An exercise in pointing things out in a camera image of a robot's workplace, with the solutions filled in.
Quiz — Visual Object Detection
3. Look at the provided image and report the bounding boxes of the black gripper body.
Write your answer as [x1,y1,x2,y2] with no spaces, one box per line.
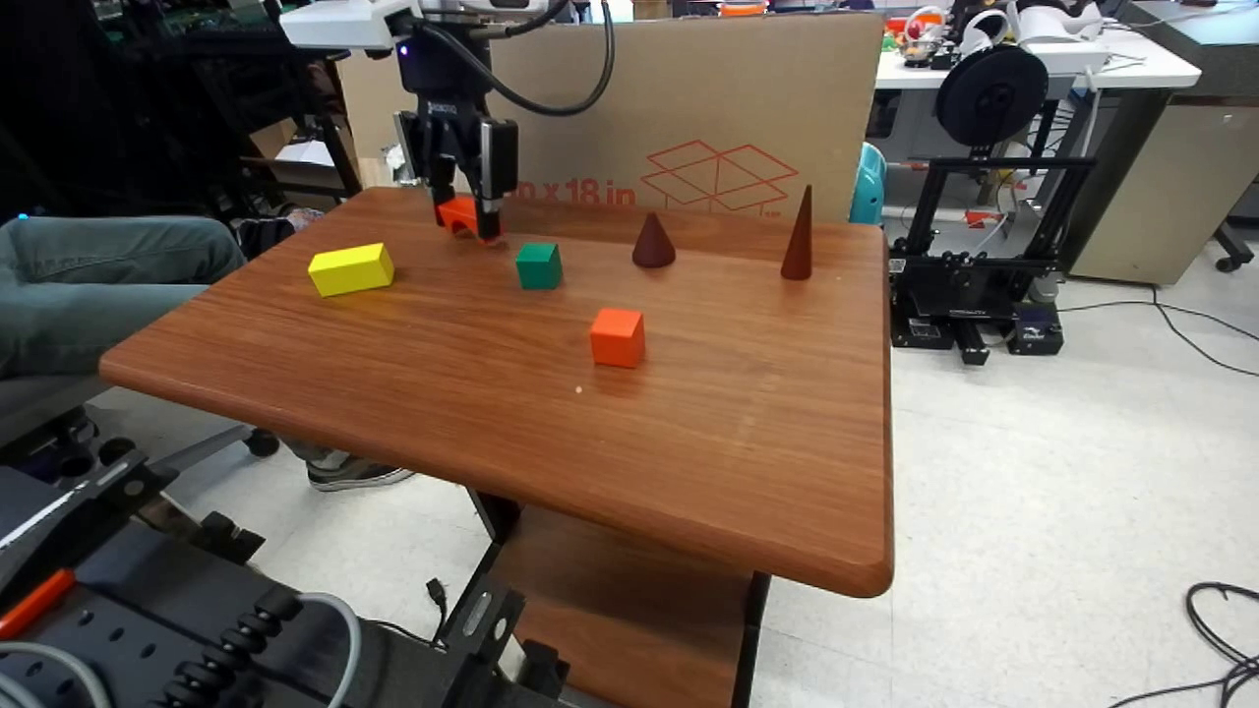
[396,90,523,202]

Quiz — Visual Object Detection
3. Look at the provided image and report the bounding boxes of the orange arch block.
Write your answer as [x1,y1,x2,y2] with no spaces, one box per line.
[432,192,485,243]

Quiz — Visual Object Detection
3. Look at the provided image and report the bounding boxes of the green cube block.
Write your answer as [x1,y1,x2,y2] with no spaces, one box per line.
[511,242,567,297]

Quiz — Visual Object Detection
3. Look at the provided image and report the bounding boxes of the yellow rectangular block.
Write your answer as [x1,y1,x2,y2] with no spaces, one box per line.
[304,242,396,302]

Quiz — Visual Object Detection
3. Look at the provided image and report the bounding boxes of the orange cube block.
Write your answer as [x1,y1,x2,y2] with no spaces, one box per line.
[586,308,650,375]

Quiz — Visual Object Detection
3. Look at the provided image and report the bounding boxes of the short brown cone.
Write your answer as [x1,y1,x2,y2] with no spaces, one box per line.
[629,211,681,276]

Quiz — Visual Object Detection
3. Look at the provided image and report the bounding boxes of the black metal rack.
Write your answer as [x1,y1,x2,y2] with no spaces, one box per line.
[86,0,367,225]

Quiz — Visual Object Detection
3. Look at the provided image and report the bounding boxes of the large cardboard box panel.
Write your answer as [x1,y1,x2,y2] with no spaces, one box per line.
[327,13,885,230]

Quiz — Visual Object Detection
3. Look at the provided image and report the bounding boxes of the grey shoe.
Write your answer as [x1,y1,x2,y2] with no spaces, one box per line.
[304,447,417,495]

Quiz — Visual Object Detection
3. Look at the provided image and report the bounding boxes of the tall brown cone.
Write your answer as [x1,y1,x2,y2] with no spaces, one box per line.
[777,180,818,284]

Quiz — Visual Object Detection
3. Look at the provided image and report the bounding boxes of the person leg in teal trousers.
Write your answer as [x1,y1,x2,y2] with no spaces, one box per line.
[0,211,253,385]

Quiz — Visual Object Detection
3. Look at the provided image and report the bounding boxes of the teal round object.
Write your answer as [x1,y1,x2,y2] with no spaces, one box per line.
[845,139,894,231]

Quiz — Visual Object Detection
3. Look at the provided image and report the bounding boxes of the black 3D printer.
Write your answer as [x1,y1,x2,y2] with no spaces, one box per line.
[885,76,1101,371]

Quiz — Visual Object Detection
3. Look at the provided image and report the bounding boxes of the black filament spool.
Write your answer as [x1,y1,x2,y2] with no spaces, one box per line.
[927,44,1053,150]

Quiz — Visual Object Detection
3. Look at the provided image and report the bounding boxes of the black equipment base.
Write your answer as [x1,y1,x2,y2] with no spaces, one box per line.
[0,413,575,708]

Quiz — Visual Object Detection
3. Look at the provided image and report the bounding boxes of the white desk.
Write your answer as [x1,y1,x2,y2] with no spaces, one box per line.
[870,3,1205,99]

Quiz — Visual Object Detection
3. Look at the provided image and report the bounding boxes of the beige cabinet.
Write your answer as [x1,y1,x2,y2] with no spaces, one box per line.
[1066,99,1259,291]

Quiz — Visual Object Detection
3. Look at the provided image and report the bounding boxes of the black chair caster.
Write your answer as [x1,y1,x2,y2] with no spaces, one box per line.
[1213,222,1259,280]

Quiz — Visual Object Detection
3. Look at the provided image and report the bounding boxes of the wooden table pedestal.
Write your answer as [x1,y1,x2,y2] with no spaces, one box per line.
[466,489,773,708]

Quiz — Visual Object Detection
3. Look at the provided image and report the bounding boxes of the grey hose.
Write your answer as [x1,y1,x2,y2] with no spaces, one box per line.
[295,589,367,708]

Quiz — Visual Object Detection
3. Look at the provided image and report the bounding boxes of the orange handle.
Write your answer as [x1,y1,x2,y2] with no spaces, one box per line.
[0,568,82,644]

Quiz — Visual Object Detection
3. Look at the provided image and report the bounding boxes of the thin black floor cable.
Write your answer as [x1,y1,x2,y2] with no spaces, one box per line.
[1053,280,1259,385]

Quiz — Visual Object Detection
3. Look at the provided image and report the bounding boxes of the black coiled floor cable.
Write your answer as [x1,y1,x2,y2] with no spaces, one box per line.
[1104,579,1259,708]

